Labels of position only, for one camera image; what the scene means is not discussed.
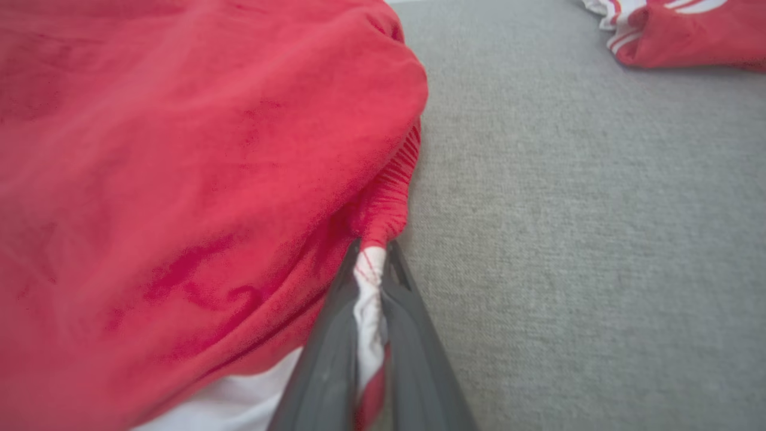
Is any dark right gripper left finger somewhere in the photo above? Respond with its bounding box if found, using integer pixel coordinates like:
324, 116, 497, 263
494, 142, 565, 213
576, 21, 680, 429
266, 239, 363, 431

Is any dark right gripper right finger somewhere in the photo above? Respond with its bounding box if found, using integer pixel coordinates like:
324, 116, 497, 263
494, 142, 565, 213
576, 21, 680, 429
381, 240, 480, 431

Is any grey fabric sofa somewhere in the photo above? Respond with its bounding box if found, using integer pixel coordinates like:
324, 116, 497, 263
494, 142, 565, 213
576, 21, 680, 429
383, 0, 766, 431

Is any plain red white-trimmed garment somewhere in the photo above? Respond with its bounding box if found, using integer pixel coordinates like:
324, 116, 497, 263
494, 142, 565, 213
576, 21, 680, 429
0, 0, 430, 431

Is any red white printed basketball jersey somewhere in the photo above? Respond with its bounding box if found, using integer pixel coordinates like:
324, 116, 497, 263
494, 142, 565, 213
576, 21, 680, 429
579, 0, 766, 73

